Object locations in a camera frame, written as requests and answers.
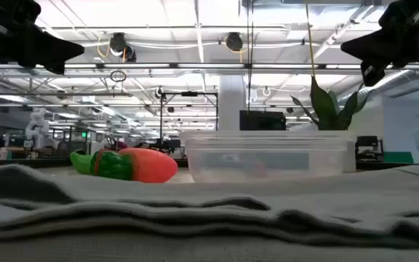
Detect green toy pea pod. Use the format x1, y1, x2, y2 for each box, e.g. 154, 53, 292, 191
69, 149, 96, 175

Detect orange toy carrot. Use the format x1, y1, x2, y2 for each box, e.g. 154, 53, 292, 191
89, 147, 179, 183

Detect clear plastic tupperware container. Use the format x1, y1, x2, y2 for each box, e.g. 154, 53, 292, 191
179, 130, 349, 183

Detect snake plant in white pot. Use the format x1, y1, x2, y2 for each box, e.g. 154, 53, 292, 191
291, 75, 372, 172

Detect black desk equipment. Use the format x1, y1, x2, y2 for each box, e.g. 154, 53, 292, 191
354, 135, 386, 162

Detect green board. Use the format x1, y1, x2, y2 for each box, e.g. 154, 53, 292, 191
383, 151, 415, 164

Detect black computer case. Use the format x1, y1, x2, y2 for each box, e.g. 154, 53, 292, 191
239, 110, 287, 132

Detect white column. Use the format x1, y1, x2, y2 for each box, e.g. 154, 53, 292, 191
218, 74, 247, 132

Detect grey folded cloth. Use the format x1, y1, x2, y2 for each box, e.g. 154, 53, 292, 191
0, 163, 419, 262

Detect yellow cable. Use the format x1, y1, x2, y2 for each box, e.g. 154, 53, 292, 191
305, 0, 316, 79

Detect ceiling cable reel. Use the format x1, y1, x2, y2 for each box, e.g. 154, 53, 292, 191
108, 32, 137, 63
225, 32, 244, 52

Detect hanging black cables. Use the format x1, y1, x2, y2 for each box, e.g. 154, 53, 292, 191
246, 0, 255, 114

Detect black rig frame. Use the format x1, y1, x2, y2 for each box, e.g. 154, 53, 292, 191
159, 91, 219, 143

